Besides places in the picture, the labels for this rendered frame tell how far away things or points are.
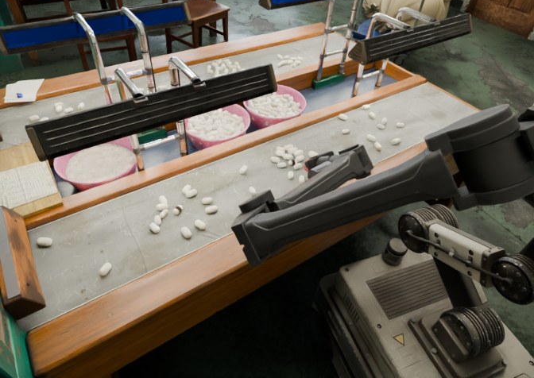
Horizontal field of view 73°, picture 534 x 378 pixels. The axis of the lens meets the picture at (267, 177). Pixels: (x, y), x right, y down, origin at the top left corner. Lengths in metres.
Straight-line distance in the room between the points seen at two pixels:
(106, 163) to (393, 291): 1.07
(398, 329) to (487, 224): 1.34
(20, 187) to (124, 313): 0.55
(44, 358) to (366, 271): 0.98
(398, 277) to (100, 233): 0.99
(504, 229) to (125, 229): 2.09
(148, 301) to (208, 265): 0.16
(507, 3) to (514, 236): 3.73
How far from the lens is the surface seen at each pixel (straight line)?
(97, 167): 1.33
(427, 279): 1.44
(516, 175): 0.50
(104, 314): 0.95
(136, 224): 1.11
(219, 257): 0.97
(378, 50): 1.33
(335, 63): 1.93
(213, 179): 1.20
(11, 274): 0.96
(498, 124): 0.48
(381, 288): 1.35
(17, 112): 1.71
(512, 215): 2.65
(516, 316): 2.18
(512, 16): 5.68
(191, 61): 1.86
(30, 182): 1.29
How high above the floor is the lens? 1.57
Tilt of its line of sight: 44 degrees down
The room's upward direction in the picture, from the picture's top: 5 degrees clockwise
